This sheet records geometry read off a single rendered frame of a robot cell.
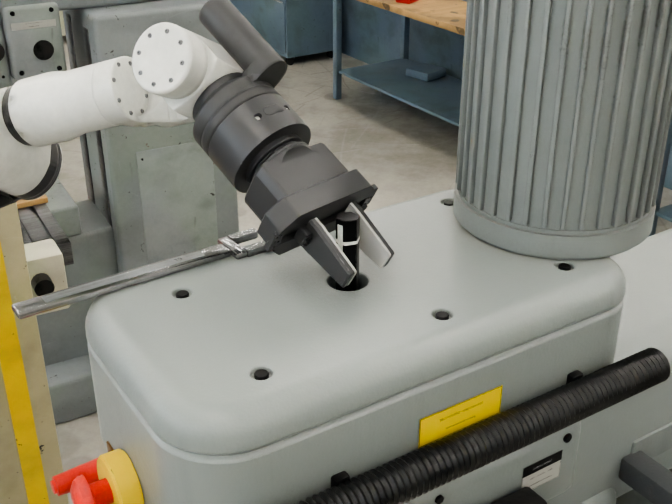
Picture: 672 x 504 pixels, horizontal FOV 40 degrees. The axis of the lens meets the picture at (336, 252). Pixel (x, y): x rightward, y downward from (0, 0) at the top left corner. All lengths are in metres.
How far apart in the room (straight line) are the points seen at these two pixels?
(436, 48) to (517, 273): 6.72
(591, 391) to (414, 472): 0.20
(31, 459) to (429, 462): 2.30
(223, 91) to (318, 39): 7.53
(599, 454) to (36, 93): 0.69
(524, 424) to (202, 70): 0.42
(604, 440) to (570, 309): 0.23
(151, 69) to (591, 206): 0.42
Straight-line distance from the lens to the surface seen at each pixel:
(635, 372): 0.91
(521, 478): 0.94
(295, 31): 8.23
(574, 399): 0.85
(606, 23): 0.82
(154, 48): 0.87
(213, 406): 0.68
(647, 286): 1.15
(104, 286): 0.83
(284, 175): 0.81
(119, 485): 0.80
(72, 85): 0.96
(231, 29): 0.88
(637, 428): 1.07
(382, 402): 0.74
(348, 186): 0.82
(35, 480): 3.03
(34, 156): 1.04
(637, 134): 0.87
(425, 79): 7.10
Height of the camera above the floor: 2.30
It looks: 27 degrees down
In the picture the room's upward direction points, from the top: straight up
